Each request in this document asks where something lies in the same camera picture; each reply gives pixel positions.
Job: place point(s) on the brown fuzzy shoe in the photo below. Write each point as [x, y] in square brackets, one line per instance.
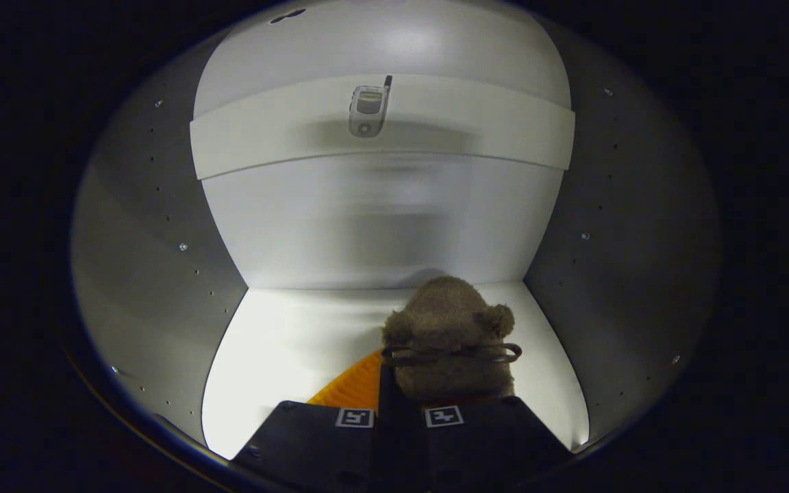
[446, 315]

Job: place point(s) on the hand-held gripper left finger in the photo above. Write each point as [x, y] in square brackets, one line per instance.
[387, 438]

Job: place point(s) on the dark grey shoe cabinet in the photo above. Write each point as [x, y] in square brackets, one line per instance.
[381, 226]

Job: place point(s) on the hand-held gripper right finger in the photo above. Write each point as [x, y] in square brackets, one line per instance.
[497, 438]

